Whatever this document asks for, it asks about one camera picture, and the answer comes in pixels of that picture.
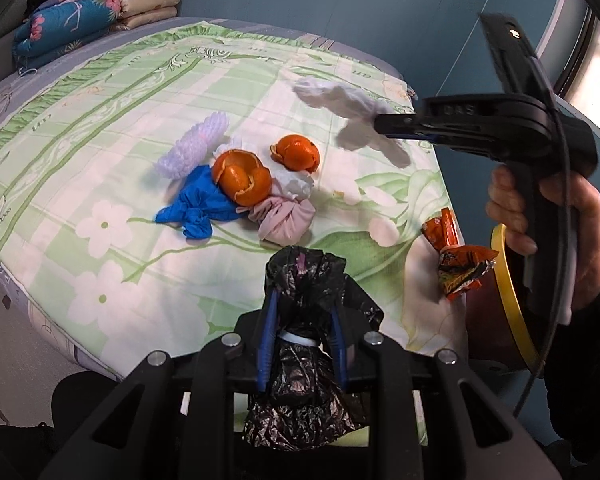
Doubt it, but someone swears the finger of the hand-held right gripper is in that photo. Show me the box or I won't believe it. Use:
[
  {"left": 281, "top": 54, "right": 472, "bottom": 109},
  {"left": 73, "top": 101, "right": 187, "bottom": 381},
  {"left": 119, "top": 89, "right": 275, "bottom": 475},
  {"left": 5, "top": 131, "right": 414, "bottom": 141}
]
[
  {"left": 420, "top": 94, "right": 512, "bottom": 122},
  {"left": 373, "top": 113, "right": 508, "bottom": 155}
]

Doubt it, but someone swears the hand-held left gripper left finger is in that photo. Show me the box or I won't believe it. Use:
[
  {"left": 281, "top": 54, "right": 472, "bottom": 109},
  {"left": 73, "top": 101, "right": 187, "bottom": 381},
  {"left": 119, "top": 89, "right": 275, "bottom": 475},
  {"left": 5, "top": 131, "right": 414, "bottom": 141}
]
[{"left": 37, "top": 287, "right": 282, "bottom": 480}]

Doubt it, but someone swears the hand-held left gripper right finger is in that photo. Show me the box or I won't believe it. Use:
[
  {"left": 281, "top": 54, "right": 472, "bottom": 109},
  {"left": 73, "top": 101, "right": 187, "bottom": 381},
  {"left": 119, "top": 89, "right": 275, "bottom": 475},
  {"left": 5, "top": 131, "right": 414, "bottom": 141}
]
[{"left": 330, "top": 272, "right": 563, "bottom": 480}]

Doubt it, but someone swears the large white tissue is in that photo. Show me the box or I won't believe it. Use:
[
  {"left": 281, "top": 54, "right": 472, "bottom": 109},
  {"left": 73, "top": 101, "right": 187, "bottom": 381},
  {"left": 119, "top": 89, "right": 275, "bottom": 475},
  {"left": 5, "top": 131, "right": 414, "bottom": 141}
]
[{"left": 292, "top": 77, "right": 412, "bottom": 167}]

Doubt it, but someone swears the black plastic bag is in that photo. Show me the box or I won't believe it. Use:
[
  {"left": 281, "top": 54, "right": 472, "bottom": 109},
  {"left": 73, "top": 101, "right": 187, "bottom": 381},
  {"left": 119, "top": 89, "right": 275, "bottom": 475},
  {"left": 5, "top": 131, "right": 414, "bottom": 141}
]
[{"left": 242, "top": 245, "right": 385, "bottom": 449}]

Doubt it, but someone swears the orange peel with stem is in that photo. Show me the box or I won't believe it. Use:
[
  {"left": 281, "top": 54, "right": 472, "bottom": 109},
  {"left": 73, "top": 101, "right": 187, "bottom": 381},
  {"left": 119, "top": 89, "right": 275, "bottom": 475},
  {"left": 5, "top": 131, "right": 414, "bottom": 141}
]
[{"left": 269, "top": 133, "right": 321, "bottom": 174}]

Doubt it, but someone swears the yellow rimmed waste bin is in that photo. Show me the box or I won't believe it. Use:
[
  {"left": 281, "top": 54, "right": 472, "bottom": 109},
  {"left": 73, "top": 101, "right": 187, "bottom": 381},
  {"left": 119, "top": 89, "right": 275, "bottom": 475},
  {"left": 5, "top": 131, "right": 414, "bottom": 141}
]
[{"left": 466, "top": 223, "right": 542, "bottom": 377}]

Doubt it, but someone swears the curled orange peel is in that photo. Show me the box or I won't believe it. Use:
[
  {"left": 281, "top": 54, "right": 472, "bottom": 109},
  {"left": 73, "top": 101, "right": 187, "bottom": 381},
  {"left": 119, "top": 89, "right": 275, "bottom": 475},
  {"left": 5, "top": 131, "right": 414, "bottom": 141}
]
[{"left": 210, "top": 149, "right": 273, "bottom": 207}]

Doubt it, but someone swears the person's right forearm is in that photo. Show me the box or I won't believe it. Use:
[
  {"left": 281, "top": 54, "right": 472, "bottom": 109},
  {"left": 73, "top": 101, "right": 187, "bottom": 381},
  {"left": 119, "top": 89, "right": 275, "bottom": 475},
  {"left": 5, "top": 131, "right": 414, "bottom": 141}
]
[{"left": 544, "top": 259, "right": 600, "bottom": 463}]

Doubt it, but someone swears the person's right hand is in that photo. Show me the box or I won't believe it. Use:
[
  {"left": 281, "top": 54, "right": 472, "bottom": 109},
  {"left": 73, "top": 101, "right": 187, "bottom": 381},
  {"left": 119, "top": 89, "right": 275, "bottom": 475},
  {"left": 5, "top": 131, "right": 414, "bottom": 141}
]
[{"left": 486, "top": 165, "right": 600, "bottom": 313}]

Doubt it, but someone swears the window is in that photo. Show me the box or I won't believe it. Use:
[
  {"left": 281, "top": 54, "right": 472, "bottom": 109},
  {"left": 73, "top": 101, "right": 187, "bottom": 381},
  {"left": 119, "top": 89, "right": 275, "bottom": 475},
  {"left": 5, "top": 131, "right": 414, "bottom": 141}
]
[{"left": 535, "top": 0, "right": 600, "bottom": 126}]

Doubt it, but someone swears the small crumpled white tissue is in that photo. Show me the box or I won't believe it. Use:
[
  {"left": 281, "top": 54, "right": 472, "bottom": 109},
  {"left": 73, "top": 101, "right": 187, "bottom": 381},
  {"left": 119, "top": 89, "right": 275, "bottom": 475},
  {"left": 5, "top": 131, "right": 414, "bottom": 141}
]
[{"left": 274, "top": 167, "right": 315, "bottom": 202}]

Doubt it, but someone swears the pink plastic bag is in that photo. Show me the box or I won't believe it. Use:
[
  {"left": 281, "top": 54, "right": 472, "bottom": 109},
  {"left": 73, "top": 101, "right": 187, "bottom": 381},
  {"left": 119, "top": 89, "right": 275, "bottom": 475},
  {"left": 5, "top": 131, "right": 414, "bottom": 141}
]
[{"left": 249, "top": 180, "right": 316, "bottom": 244}]

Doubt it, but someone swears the orange snack wrapper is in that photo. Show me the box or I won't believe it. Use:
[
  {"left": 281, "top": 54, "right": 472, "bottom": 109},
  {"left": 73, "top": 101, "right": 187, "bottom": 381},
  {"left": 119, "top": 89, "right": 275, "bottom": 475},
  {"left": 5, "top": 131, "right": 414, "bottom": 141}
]
[{"left": 422, "top": 207, "right": 499, "bottom": 302}]

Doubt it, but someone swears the blue plastic bag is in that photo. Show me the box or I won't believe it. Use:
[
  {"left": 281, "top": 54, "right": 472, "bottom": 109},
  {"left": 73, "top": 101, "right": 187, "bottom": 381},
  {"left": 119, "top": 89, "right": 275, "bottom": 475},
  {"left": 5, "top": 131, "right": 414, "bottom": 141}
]
[{"left": 154, "top": 165, "right": 252, "bottom": 241}]

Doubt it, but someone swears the green floral blanket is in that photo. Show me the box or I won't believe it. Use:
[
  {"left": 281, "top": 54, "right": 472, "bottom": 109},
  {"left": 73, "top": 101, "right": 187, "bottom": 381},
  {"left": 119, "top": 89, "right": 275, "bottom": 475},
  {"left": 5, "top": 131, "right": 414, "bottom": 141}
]
[{"left": 0, "top": 22, "right": 469, "bottom": 362}]

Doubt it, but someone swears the beige folded quilt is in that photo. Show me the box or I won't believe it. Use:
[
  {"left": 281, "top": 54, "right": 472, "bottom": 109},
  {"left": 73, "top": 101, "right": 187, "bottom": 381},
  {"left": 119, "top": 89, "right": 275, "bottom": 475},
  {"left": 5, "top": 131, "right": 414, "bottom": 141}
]
[{"left": 111, "top": 0, "right": 183, "bottom": 32}]

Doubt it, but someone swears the blue floral folded quilt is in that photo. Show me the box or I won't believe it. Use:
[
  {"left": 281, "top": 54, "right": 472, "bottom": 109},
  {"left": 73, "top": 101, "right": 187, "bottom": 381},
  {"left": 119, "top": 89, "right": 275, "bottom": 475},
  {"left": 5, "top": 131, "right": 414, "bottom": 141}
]
[{"left": 12, "top": 0, "right": 125, "bottom": 70}]

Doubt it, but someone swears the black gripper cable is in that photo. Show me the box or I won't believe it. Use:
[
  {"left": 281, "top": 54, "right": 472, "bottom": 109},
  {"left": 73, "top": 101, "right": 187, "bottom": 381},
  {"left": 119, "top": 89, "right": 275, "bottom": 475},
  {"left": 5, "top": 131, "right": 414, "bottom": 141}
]
[{"left": 511, "top": 57, "right": 567, "bottom": 418}]

